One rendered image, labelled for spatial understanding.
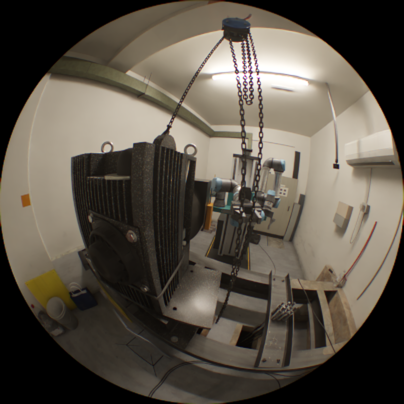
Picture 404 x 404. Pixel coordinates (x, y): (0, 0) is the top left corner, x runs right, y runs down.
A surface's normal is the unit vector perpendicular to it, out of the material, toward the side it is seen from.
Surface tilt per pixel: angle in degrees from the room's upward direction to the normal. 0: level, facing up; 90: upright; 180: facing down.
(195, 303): 0
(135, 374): 0
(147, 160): 90
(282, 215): 90
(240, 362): 0
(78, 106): 90
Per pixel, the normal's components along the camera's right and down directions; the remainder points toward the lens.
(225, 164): -0.43, 0.20
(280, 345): 0.10, -0.96
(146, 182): 0.97, 0.15
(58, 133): 0.90, 0.20
